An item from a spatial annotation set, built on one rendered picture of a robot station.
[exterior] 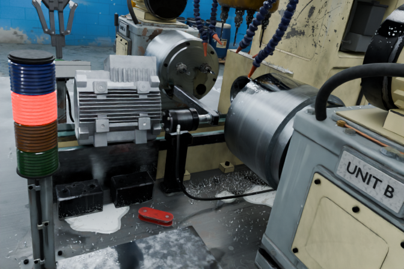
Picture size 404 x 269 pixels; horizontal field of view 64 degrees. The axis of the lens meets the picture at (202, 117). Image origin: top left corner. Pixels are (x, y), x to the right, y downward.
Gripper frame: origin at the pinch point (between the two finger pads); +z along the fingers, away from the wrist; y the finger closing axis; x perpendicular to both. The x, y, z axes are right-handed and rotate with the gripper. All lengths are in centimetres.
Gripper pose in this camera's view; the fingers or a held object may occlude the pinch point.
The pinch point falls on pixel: (58, 46)
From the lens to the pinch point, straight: 109.9
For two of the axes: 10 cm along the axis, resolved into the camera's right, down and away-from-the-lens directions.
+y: 8.7, -0.7, 4.9
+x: -4.9, -0.3, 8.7
